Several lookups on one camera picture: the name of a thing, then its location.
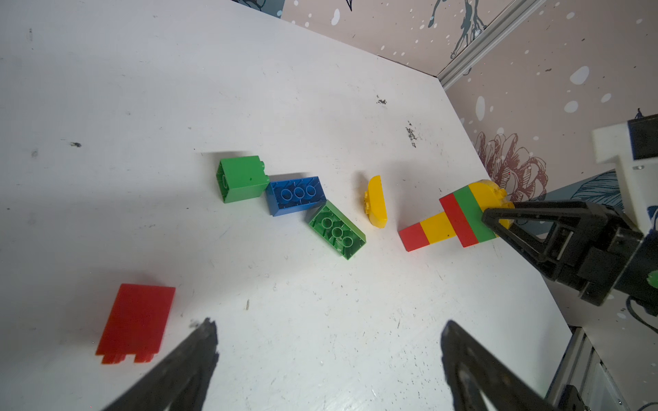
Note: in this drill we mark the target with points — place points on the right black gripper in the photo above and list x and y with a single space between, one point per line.
584 246

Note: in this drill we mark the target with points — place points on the green square lego brick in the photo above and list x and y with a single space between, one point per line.
241 178

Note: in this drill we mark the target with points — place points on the red square lego brick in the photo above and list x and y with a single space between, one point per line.
414 237
136 324

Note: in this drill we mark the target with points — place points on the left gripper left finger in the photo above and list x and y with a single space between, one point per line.
181 380

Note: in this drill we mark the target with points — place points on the yellow square lego brick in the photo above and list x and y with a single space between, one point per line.
438 228

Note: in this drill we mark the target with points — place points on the green long lego brick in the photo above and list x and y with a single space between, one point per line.
473 213
337 230

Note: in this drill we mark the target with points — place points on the red long lego brick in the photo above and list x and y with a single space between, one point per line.
458 221

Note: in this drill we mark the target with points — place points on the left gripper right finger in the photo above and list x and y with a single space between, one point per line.
478 380

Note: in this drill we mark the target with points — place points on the yellow curved lego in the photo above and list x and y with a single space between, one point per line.
375 204
489 195

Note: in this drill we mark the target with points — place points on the blue lego brick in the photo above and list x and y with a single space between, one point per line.
295 195

